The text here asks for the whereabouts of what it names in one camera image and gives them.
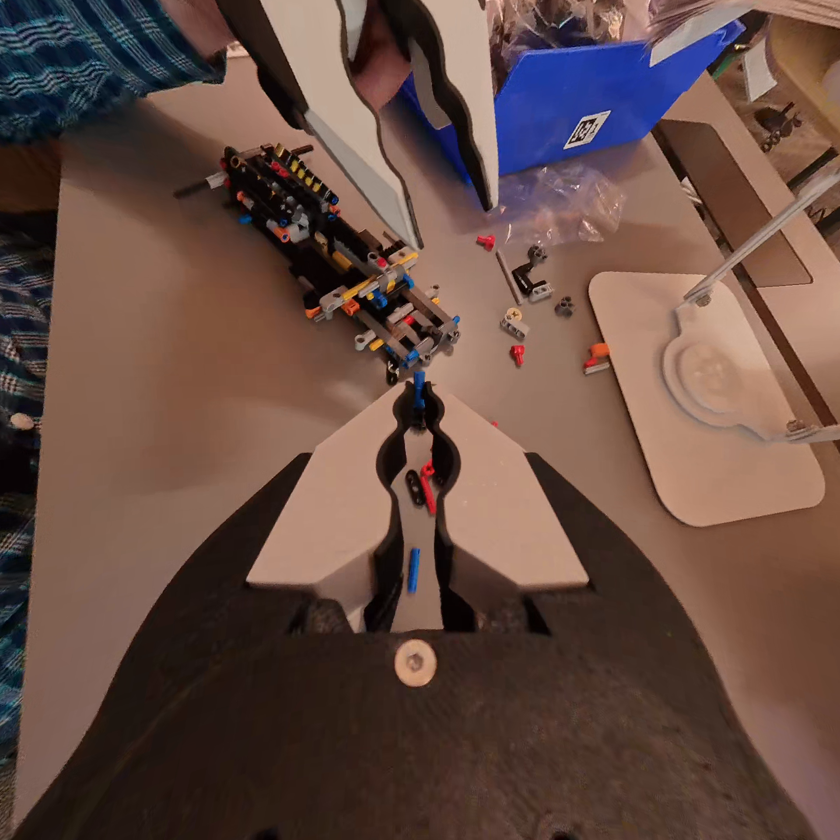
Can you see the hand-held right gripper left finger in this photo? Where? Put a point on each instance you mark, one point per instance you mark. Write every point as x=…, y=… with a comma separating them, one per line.
x=328, y=518

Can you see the grey lego axle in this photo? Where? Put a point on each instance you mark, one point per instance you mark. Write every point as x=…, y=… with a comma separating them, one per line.
x=505, y=275

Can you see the grey lego connector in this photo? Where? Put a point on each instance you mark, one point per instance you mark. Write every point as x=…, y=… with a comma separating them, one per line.
x=517, y=326

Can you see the white paper stack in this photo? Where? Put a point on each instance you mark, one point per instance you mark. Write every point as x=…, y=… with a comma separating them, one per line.
x=695, y=26

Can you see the small black object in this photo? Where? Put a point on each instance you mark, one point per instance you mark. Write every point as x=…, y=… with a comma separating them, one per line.
x=778, y=121

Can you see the pale stand mounting plate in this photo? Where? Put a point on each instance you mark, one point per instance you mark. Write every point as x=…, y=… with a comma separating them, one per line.
x=709, y=374

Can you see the blue lego pin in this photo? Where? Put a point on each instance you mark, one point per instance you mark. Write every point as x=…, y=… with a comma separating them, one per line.
x=413, y=571
x=418, y=394

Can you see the white stand base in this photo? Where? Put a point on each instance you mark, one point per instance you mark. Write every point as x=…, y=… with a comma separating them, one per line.
x=656, y=459

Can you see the person's left forearm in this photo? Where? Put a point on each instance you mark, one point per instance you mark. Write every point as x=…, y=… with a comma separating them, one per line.
x=98, y=59

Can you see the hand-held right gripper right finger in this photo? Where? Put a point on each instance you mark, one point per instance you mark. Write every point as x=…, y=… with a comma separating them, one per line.
x=505, y=518

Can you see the empty clear plastic bag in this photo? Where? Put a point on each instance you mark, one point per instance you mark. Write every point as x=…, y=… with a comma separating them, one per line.
x=564, y=197

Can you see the dark double lego connector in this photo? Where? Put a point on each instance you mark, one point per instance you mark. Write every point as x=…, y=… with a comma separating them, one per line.
x=564, y=306

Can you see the blue plastic bin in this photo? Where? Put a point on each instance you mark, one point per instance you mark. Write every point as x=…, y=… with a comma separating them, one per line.
x=558, y=98

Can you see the red lego connector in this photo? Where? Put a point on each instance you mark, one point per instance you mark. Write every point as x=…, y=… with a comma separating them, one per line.
x=517, y=354
x=485, y=243

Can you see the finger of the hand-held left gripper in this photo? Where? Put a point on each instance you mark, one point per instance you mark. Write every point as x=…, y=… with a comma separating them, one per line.
x=472, y=65
x=341, y=105

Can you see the orange and grey connector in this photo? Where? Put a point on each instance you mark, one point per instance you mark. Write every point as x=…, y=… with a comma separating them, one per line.
x=594, y=364

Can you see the dark brown panel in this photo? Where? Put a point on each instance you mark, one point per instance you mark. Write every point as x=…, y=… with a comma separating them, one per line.
x=722, y=197

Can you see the black and grey lego bracket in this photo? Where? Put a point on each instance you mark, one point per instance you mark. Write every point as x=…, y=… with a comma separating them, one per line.
x=525, y=272

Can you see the lego car chassis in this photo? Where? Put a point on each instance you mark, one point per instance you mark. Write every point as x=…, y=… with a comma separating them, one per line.
x=328, y=256

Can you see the clear bags of lego pieces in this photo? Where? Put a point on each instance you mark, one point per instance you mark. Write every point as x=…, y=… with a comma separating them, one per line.
x=525, y=26

